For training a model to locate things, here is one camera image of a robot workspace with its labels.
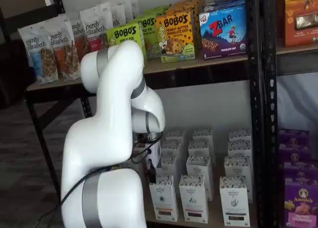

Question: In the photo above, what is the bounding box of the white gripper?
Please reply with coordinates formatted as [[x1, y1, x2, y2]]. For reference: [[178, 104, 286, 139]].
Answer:
[[146, 141, 162, 184]]

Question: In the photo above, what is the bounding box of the white box orange-yellow strip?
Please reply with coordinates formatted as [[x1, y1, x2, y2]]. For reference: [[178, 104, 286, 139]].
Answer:
[[165, 129, 186, 144], [149, 175, 179, 223], [160, 140, 184, 161], [156, 155, 178, 181]]

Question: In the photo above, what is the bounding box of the white box pink strip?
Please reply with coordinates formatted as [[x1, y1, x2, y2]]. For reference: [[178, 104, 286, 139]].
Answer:
[[193, 128, 215, 143], [186, 155, 215, 202], [178, 175, 210, 224], [188, 140, 216, 161]]

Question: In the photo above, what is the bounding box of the white box black strip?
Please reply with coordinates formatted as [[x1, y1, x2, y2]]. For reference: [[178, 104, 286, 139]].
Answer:
[[219, 176, 250, 227], [224, 155, 253, 204], [228, 128, 251, 142], [227, 140, 252, 158]]

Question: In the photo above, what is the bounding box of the orange Bobo's peanut butter box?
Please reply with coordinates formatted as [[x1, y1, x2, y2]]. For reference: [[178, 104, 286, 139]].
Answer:
[[173, 0, 206, 17], [165, 3, 202, 57], [156, 10, 196, 64]]

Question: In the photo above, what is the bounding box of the green Bobo's apple pie box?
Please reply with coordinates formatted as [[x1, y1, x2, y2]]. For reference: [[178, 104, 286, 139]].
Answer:
[[135, 15, 162, 60], [106, 23, 147, 61], [143, 4, 172, 17]]

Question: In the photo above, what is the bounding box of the purple Annie's box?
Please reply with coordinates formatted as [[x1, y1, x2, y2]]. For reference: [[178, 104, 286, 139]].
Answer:
[[283, 161, 318, 183], [278, 144, 313, 164], [284, 178, 318, 228], [278, 129, 311, 147]]

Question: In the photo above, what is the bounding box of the large orange snack box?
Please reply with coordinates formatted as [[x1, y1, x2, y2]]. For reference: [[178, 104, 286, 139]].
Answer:
[[284, 0, 318, 48]]

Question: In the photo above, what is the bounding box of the black metal shelving unit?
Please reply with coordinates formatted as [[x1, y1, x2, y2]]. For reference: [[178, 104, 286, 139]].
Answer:
[[23, 0, 264, 228], [263, 0, 318, 228]]

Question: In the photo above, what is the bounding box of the purely elizabeth bag orange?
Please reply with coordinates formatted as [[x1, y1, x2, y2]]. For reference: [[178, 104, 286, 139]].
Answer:
[[48, 14, 83, 81]]

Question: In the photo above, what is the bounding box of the purely elizabeth bag red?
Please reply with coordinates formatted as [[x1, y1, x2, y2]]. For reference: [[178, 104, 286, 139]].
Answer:
[[79, 2, 114, 54]]

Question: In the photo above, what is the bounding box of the purely elizabeth bag brown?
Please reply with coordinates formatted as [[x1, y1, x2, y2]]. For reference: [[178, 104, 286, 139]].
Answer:
[[70, 18, 89, 63]]

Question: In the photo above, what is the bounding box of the white granola bag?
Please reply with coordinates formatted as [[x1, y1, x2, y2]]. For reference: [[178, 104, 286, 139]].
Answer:
[[123, 0, 139, 22], [109, 0, 128, 27]]

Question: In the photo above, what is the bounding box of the purely elizabeth bag blue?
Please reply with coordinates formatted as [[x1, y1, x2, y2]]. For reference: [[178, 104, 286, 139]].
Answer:
[[17, 24, 60, 85]]

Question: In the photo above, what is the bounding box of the dark upholstered couch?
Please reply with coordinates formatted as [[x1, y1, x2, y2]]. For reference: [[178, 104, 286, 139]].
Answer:
[[0, 39, 35, 109]]

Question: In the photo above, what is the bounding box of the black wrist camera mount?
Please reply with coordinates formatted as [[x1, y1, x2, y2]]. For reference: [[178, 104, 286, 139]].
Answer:
[[135, 135, 150, 161]]

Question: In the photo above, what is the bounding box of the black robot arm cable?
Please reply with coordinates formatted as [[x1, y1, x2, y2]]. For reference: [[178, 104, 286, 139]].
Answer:
[[37, 131, 164, 224]]

